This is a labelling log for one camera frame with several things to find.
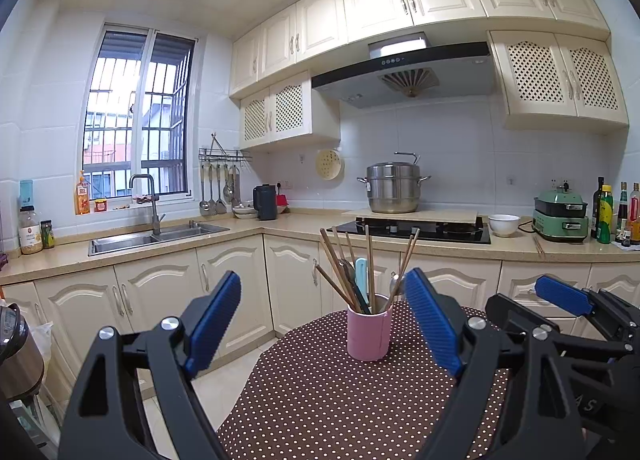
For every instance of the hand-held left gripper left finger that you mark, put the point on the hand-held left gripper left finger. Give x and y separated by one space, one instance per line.
215 315

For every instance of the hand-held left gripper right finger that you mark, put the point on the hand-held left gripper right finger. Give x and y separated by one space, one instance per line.
432 320

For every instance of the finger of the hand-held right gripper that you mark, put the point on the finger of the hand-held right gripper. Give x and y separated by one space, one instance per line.
507 312
565 295

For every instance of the metal spoon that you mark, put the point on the metal spoon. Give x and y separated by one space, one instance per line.
393 285

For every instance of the pink cup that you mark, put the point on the pink cup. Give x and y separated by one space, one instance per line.
367 335

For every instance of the bunch of wooden chopsticks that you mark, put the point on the bunch of wooden chopsticks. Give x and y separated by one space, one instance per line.
369 260

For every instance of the dark utensil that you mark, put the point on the dark utensil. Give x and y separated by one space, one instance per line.
350 285

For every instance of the light wooden chopsticks pair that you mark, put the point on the light wooden chopsticks pair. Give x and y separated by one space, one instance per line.
539 245

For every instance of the cream lower kitchen cabinets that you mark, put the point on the cream lower kitchen cabinets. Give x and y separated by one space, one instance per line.
165 280

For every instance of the green electric cooker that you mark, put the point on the green electric cooker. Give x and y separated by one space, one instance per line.
560 225

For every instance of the green bottle yellow cap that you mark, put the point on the green bottle yellow cap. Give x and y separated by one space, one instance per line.
605 220

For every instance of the white bowl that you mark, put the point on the white bowl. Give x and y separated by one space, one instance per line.
504 226

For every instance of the dark olive oil bottle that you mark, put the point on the dark olive oil bottle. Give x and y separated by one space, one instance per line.
595 205

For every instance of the dark sauce bottle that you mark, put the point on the dark sauce bottle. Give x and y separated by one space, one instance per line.
622 210

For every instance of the steel ladle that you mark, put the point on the steel ladle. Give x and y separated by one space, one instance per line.
204 210

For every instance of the red sauce bottle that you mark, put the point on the red sauce bottle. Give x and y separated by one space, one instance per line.
635 215

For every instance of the wooden cutting board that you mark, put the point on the wooden cutting board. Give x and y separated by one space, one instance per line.
450 214

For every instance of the steel slotted turner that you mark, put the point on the steel slotted turner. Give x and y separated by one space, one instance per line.
212 207

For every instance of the steel spatula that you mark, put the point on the steel spatula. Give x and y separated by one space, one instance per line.
221 207

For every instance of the small shallow bowl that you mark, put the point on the small shallow bowl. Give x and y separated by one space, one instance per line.
244 211

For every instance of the steel kitchen faucet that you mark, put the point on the steel kitchen faucet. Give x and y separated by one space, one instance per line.
156 220

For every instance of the steel kitchen sink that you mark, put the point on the steel kitchen sink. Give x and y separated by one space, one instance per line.
125 242

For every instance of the black electric kettle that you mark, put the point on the black electric kettle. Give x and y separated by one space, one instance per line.
265 205

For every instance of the black gas hob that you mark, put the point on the black gas hob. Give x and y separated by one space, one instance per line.
350 229

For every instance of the steel hanging spoon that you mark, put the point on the steel hanging spoon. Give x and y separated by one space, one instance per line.
228 192

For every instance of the steel skimmer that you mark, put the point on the steel skimmer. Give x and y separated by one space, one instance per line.
236 190

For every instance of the red container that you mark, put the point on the red container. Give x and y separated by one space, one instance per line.
281 200

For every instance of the steel steamer pot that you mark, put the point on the steel steamer pot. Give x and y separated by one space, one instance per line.
392 190

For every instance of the small red jar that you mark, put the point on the small red jar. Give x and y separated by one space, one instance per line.
100 205

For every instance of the metal tongs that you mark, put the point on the metal tongs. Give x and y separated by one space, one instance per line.
213 143

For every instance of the white plastic bag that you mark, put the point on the white plastic bag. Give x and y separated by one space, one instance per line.
42 342

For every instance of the orange dish soap bottle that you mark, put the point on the orange dish soap bottle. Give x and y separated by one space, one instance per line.
82 197

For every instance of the small green bottle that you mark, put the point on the small green bottle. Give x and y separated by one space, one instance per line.
48 236

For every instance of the steel rice cooker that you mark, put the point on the steel rice cooker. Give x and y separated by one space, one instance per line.
20 365

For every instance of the labelled glass jar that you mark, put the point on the labelled glass jar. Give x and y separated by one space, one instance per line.
30 235

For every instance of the small cream lattice cabinet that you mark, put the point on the small cream lattice cabinet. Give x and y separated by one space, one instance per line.
290 110

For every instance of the wide cream lattice cabinet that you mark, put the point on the wide cream lattice cabinet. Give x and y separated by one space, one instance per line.
560 75

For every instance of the light blue bottle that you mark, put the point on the light blue bottle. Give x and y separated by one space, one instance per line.
26 192

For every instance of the barred kitchen window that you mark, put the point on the barred kitchen window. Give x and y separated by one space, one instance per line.
115 90

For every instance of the grey range hood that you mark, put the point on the grey range hood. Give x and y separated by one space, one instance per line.
350 85

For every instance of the metal wall utensil rack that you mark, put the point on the metal wall utensil rack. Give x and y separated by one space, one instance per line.
225 154

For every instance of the cream upper wall cabinets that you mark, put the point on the cream upper wall cabinets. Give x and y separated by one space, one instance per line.
380 0

